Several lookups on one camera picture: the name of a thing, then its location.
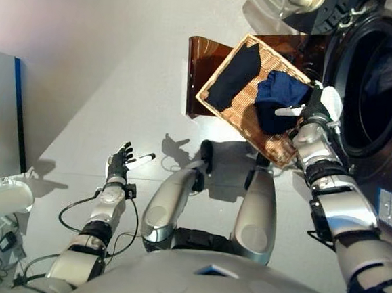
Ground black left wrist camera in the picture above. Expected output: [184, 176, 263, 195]
[123, 182, 138, 200]

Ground black power adapter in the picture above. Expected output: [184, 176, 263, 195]
[0, 231, 17, 252]

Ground black folded cloth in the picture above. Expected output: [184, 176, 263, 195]
[207, 41, 263, 114]

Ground white device with cables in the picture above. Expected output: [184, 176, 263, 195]
[0, 180, 36, 225]

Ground brown glossy side table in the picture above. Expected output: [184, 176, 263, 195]
[183, 25, 328, 130]

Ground round glass washing machine door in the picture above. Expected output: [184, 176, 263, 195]
[240, 0, 371, 41]

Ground wicker laundry basket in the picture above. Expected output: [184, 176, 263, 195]
[190, 30, 322, 172]

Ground grey front-load washing machine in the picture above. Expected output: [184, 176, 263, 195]
[290, 0, 392, 238]

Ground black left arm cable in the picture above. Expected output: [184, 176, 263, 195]
[56, 189, 141, 258]

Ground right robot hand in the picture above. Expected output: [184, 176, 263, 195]
[274, 77, 346, 127]

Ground silver robot leg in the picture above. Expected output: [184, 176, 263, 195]
[229, 152, 283, 265]
[139, 135, 216, 256]

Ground blue cloth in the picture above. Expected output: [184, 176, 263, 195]
[253, 68, 316, 138]

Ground silver robot torso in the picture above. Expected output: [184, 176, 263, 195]
[65, 219, 369, 293]

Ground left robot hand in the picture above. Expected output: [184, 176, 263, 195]
[106, 139, 158, 185]

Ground left silver robot leg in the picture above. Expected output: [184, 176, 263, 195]
[139, 135, 216, 256]

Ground right silver robot leg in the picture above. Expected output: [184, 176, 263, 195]
[229, 152, 283, 265]

